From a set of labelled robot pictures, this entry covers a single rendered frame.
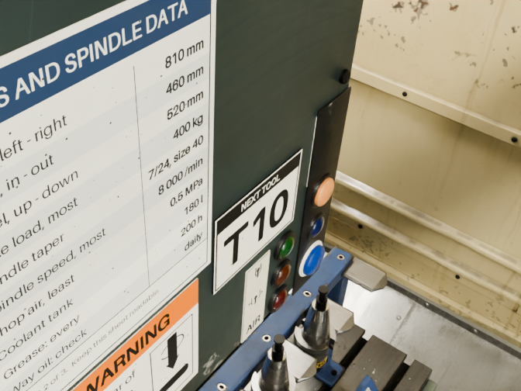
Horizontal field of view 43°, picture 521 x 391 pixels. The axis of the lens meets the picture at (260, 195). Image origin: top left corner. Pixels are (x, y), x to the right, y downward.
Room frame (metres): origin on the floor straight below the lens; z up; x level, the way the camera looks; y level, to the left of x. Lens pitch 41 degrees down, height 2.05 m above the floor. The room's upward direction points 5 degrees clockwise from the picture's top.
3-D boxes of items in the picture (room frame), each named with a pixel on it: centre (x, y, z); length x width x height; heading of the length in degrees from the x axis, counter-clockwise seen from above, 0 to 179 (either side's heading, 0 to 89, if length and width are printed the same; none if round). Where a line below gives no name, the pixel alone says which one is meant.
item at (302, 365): (0.59, -0.07, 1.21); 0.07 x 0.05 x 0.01; 57
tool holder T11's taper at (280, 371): (0.54, -0.04, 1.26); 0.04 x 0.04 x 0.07
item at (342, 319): (0.68, -0.13, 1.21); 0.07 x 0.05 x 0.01; 57
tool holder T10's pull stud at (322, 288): (0.63, -0.10, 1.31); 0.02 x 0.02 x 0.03
